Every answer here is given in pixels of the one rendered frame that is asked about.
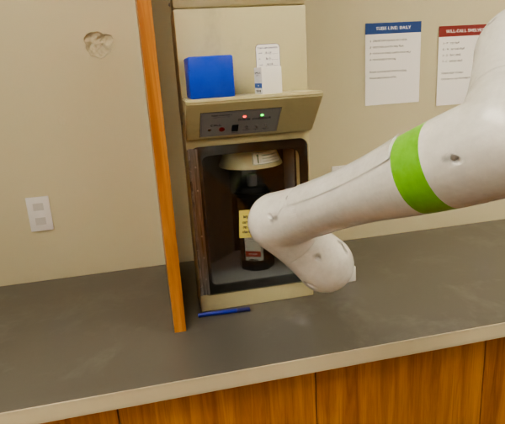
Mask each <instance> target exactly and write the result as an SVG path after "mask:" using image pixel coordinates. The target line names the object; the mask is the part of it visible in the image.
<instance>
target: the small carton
mask: <svg viewBox="0 0 505 424"><path fill-rule="evenodd" d="M254 81H255V93H256V94H267V93H282V72H281V66H267V67H256V68H254Z"/></svg>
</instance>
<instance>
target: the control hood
mask: <svg viewBox="0 0 505 424"><path fill-rule="evenodd" d="M322 97H323V91H322V90H295V91H283V92H282V93H267V94H256V93H247V94H235V96H234V97H224V98H201V99H191V98H183V99H182V106H183V123H184V132H185V139H186V140H204V139H215V138H224V137H234V136H244V135H263V134H273V133H283V132H292V131H302V130H311V129H312V127H313V125H314V122H315V119H316V115H317V112H318V109H319V107H320V104H321V101H322ZM279 107H282V109H281V112H280V116H279V122H278V126H277V130H276V131H267V132H258V133H247V134H237V135H218V136H208V137H199V128H200V114H202V113H214V112H225V111H236V110H247V109H268V108H279Z"/></svg>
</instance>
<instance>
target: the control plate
mask: <svg viewBox="0 0 505 424"><path fill-rule="evenodd" d="M281 109H282V107H279V108H268V109H247V110H236V111H225V112H214V113H202V114H200V128H199V137H208V136H218V135H237V134H247V133H258V132H267V131H276V130H277V126H278V122H279V116H280V112H281ZM244 114H245V115H246V116H247V117H246V118H243V117H242V116H243V115H244ZM260 114H264V116H262V117H261V116H260ZM265 124H268V125H267V127H265V126H264V125H265ZM233 125H238V131H231V127H232V126H233ZM246 125H248V127H247V129H246V128H245V126H246ZM254 125H258V127H257V128H256V127H254ZM220 127H224V128H225V130H224V131H222V132H220V131H219V128H220ZM208 129H211V131H210V132H209V131H207V130H208Z"/></svg>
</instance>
